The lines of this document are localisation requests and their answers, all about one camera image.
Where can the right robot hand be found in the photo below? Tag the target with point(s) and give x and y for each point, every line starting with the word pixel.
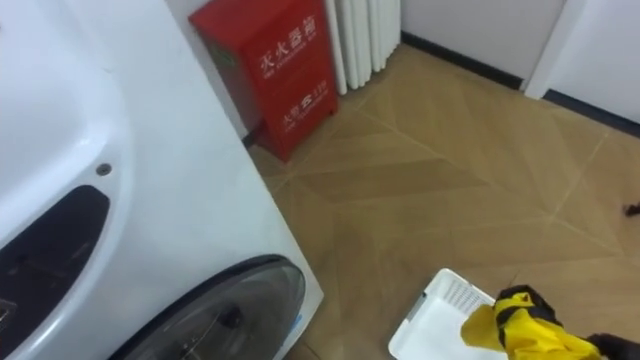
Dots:
pixel 617 348

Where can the yellow black garment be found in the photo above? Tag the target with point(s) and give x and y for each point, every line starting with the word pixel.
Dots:
pixel 525 330

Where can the white plastic laundry basket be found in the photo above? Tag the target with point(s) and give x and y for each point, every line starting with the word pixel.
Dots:
pixel 435 325

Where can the white pleated curtain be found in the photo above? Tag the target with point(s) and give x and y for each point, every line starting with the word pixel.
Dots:
pixel 362 40

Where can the red fire extinguisher box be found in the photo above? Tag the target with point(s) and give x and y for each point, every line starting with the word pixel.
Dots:
pixel 290 75

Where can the white washing machine tower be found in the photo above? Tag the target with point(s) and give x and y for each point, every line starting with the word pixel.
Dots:
pixel 175 175

